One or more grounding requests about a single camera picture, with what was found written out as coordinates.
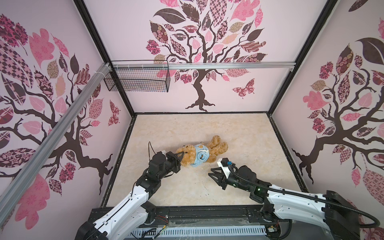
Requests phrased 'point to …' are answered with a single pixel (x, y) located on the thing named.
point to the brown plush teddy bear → (215, 146)
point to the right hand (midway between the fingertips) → (210, 170)
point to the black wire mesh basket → (139, 79)
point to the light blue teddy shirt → (202, 154)
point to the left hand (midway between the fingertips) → (187, 154)
